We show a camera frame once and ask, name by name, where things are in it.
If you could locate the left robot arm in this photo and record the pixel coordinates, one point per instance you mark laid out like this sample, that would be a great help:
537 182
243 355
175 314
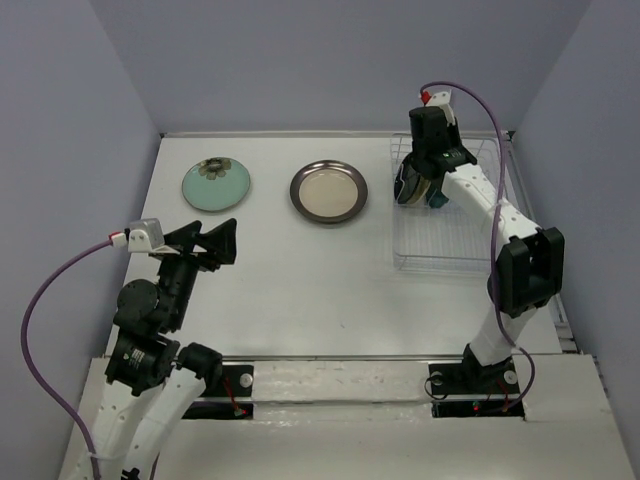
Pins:
150 379

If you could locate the light green floral plate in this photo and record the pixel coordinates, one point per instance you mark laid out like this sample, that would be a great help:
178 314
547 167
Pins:
216 184

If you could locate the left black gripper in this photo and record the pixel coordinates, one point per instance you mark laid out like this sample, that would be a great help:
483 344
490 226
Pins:
221 241

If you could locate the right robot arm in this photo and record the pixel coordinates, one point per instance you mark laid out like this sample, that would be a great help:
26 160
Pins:
526 260

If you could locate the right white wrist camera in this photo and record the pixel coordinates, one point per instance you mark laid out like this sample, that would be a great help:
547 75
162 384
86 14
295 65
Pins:
440 100

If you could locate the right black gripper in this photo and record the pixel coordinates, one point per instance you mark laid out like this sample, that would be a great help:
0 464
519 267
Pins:
454 131

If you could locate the white wire dish rack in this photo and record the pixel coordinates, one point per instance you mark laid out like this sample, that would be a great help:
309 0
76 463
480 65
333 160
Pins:
445 239

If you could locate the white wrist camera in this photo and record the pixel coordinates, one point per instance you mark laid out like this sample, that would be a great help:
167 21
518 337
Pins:
142 236
440 100

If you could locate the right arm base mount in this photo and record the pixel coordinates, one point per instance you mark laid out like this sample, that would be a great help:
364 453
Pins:
475 395

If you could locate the brown rimmed cream plate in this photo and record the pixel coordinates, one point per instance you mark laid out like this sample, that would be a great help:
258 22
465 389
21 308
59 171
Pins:
328 192

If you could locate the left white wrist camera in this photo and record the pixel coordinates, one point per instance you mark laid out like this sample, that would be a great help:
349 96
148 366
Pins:
142 236

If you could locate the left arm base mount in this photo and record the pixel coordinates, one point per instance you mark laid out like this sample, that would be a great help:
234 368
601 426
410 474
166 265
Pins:
230 399

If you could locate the cream plate with black spot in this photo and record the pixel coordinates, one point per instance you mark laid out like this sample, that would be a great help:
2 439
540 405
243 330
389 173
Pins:
419 191

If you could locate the teal scalloped plate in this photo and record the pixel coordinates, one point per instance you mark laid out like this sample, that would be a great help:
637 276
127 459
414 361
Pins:
435 199

